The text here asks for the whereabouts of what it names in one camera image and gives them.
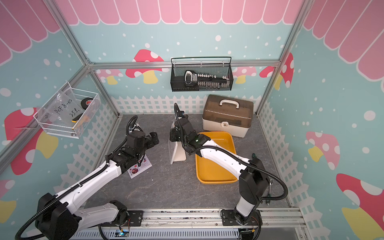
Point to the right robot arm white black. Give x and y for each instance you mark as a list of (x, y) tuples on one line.
[(253, 179)]

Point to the socket set in basket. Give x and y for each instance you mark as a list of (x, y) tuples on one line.
[(202, 82)]

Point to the black tape roll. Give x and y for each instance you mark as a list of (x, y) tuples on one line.
[(86, 102)]

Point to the black wire mesh basket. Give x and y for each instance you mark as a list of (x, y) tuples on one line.
[(219, 66)]

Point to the aluminium front rail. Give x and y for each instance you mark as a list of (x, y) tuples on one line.
[(211, 218)]

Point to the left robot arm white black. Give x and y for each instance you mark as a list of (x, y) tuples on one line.
[(58, 216)]

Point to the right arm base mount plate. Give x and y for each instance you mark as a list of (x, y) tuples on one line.
[(234, 218)]

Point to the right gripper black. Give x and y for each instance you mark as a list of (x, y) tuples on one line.
[(172, 136)]

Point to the white acrylic menu holder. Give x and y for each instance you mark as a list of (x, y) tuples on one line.
[(176, 151)]

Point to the beige storage box brown lid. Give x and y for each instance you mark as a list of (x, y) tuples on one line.
[(228, 115)]

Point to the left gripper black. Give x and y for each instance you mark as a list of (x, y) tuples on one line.
[(155, 138)]

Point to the pink dessert menu card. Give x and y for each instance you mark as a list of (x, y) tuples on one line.
[(137, 169)]

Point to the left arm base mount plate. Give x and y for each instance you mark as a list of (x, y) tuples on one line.
[(130, 218)]

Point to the labelled plastic bag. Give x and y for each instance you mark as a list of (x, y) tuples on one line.
[(65, 108)]

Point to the clear wire wall basket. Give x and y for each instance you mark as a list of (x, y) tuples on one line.
[(52, 125)]

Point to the yellow black tool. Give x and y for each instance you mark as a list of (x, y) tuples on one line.
[(82, 118)]

